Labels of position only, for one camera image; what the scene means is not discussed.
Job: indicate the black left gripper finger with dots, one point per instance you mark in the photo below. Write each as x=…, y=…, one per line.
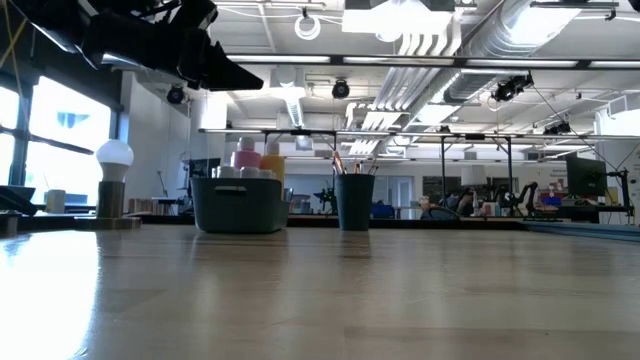
x=227, y=75

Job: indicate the large pink paint bottle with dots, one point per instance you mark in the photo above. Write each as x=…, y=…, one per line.
x=245, y=157

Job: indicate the large yellow paint bottle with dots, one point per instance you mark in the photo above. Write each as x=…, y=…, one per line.
x=273, y=165

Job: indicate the orange-bristle black paintbrush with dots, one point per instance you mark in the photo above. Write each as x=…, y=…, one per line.
x=339, y=162

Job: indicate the black background robot arm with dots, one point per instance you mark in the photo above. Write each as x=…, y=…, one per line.
x=327, y=195
x=520, y=192

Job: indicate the black monitor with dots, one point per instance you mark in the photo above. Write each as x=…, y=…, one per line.
x=586, y=176
x=205, y=168

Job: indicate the wooden slat box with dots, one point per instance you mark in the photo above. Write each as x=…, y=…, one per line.
x=145, y=206

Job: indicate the white bulb table lamp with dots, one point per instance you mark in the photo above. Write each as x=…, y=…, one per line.
x=112, y=200

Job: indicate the teal ribbed cup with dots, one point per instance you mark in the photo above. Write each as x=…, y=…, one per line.
x=353, y=205

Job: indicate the white container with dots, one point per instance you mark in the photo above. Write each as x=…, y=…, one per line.
x=56, y=201

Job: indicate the person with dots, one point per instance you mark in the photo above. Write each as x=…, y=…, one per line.
x=465, y=202

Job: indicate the black ceiling camera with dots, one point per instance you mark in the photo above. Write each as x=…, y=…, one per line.
x=557, y=128
x=175, y=94
x=512, y=86
x=340, y=89

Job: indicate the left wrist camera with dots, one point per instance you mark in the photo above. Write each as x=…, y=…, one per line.
x=195, y=12

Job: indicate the black background rig frame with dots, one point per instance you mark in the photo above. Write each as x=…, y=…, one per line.
x=300, y=132

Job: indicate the black aluminium table frame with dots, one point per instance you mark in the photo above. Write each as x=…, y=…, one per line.
x=150, y=220

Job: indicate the black overhead frame bar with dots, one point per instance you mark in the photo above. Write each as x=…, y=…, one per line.
x=400, y=60

